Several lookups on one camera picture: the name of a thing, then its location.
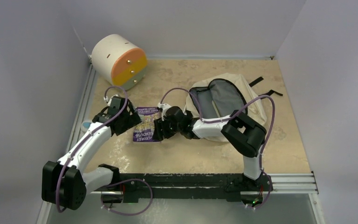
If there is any round white drawer cabinet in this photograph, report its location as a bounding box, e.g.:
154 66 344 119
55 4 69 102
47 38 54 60
90 34 148 90

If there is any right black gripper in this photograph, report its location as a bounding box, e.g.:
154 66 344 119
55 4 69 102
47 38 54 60
152 117 182 142

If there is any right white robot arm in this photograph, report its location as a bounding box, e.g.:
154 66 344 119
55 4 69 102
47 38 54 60
152 103 269 190

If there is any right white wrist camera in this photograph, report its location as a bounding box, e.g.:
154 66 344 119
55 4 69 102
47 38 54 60
157 103 172 120

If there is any light blue packaged item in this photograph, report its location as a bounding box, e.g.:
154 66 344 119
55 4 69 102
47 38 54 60
80 120 92 133

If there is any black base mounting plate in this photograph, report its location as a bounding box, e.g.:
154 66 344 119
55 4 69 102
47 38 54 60
98 173 273 205

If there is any purple paperback book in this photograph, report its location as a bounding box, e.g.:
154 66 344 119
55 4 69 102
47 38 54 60
133 107 160 143

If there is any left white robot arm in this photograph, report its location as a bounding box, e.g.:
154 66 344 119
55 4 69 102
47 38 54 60
41 96 141 212

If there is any beige canvas backpack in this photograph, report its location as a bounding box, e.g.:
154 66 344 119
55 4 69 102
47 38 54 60
183 73 284 143

